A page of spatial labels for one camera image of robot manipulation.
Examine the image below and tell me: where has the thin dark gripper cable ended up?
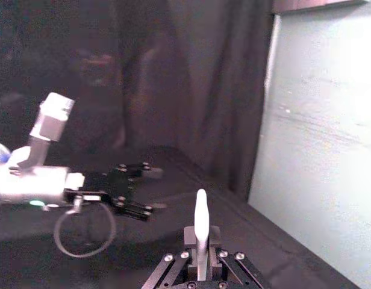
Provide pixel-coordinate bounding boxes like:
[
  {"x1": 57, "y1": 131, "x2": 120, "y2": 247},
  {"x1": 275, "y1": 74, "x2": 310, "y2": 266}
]
[{"x1": 54, "y1": 194, "x2": 117, "y2": 258}]

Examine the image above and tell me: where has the small white plastic piece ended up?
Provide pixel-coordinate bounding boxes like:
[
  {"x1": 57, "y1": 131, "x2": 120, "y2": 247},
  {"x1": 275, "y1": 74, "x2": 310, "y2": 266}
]
[{"x1": 193, "y1": 188, "x2": 211, "y2": 282}]

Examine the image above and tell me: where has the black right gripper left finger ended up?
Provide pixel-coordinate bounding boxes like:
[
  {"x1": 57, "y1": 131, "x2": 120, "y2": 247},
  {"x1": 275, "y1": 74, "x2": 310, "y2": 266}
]
[{"x1": 141, "y1": 225, "x2": 199, "y2": 289}]

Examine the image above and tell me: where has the black table cloth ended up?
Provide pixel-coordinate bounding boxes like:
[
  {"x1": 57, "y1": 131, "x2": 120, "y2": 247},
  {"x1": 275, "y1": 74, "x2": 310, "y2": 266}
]
[{"x1": 0, "y1": 145, "x2": 360, "y2": 289}]

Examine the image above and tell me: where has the dark curtain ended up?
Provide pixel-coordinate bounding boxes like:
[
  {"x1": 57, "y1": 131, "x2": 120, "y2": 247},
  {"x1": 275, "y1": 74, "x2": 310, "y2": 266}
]
[{"x1": 0, "y1": 0, "x2": 277, "y2": 200}]

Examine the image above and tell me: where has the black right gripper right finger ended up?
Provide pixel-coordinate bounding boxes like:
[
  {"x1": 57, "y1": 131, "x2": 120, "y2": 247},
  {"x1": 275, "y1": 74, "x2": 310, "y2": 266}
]
[{"x1": 207, "y1": 225, "x2": 266, "y2": 289}]

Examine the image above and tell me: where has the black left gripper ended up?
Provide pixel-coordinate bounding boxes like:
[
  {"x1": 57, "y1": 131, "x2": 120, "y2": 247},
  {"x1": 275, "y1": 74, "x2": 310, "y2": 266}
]
[{"x1": 63, "y1": 161, "x2": 169, "y2": 223}]

